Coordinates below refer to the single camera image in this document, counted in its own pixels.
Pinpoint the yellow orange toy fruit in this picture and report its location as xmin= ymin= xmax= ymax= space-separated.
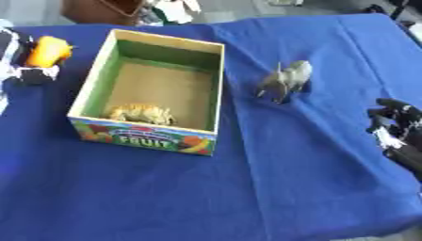
xmin=24 ymin=35 xmax=74 ymax=69

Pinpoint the brown cardboard box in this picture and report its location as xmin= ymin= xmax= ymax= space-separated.
xmin=59 ymin=0 xmax=149 ymax=26

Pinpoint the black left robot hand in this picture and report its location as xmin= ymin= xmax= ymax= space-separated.
xmin=0 ymin=26 xmax=63 ymax=87

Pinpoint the open cardboard box green inside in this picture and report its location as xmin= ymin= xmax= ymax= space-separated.
xmin=66 ymin=28 xmax=228 ymax=157

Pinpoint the grey toy animal figure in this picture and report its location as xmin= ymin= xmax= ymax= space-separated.
xmin=253 ymin=59 xmax=316 ymax=104

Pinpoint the white and dark bag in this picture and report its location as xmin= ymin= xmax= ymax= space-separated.
xmin=137 ymin=0 xmax=204 ymax=25

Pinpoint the tan striped toy animal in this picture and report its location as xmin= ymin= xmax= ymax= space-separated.
xmin=104 ymin=104 xmax=178 ymax=126

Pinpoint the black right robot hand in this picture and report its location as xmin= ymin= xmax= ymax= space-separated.
xmin=364 ymin=97 xmax=422 ymax=183

